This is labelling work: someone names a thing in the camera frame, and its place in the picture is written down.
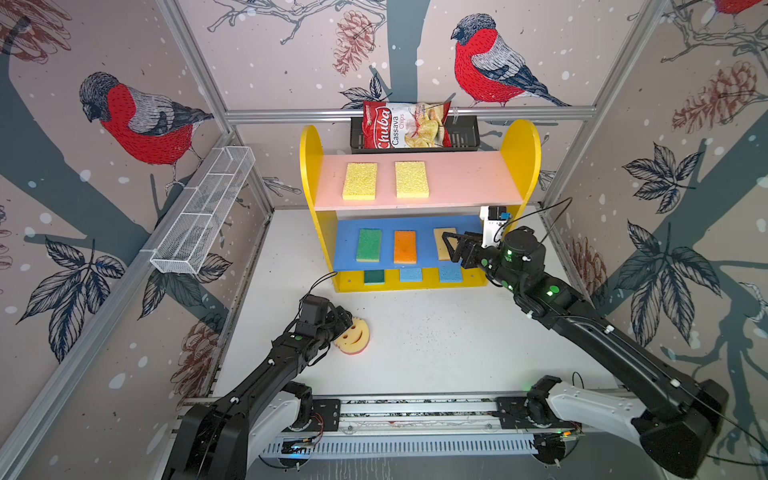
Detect pale orange sponge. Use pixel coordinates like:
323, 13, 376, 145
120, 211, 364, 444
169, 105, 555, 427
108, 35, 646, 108
433, 228, 457, 261

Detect light blue sponge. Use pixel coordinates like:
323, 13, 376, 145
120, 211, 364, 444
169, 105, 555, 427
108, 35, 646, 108
399, 267, 423, 283
438, 265, 463, 284

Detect yellow smiley face sponge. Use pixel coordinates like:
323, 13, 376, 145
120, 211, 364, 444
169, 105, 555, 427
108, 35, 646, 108
334, 317, 370, 355

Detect dark green scrub sponge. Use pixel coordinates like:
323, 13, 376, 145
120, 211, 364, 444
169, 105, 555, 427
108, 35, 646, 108
363, 270, 386, 285

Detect yellow sponge front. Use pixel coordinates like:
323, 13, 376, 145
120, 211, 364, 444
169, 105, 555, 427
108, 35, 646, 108
395, 161, 430, 199

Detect light green scrub sponge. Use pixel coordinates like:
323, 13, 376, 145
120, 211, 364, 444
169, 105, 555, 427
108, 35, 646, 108
356, 228, 382, 263

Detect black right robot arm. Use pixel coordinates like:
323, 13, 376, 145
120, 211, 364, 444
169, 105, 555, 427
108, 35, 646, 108
441, 227, 728, 479

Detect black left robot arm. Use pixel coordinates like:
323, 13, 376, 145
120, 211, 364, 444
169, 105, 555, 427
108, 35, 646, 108
162, 294, 353, 479

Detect yellow shelf unit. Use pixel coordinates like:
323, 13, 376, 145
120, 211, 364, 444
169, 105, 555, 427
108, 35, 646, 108
299, 120, 542, 293

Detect red cassava chips bag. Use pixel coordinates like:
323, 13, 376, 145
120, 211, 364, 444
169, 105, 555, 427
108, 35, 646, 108
362, 101, 452, 150

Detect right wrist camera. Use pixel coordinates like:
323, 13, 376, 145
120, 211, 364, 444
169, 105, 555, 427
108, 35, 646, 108
479, 206, 511, 248

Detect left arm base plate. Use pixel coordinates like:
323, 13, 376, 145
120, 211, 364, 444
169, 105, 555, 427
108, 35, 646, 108
281, 398, 341, 435

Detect aluminium front rail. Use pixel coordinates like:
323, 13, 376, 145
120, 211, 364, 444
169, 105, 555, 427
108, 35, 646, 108
173, 389, 667, 434

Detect black wire basket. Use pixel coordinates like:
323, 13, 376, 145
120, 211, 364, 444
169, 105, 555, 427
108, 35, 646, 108
350, 116, 481, 154

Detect white mesh wall basket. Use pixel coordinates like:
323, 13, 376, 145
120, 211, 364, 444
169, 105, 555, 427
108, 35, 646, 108
150, 146, 255, 275

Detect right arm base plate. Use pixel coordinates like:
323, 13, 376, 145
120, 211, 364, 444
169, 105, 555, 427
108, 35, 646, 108
495, 396, 582, 431

